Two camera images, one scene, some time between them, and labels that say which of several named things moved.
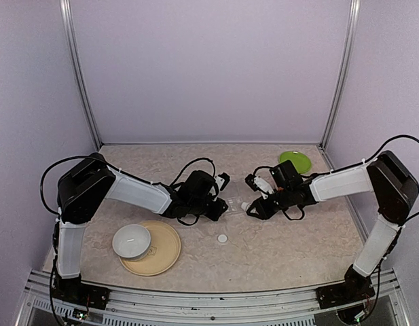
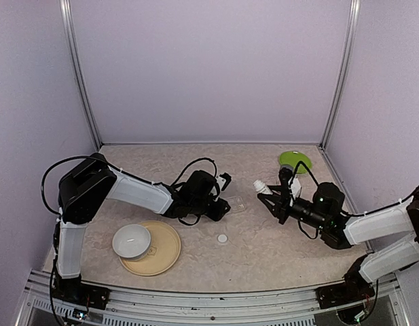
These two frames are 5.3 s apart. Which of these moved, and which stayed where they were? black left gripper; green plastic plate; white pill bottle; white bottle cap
Moved: white pill bottle
Stayed: white bottle cap; green plastic plate; black left gripper
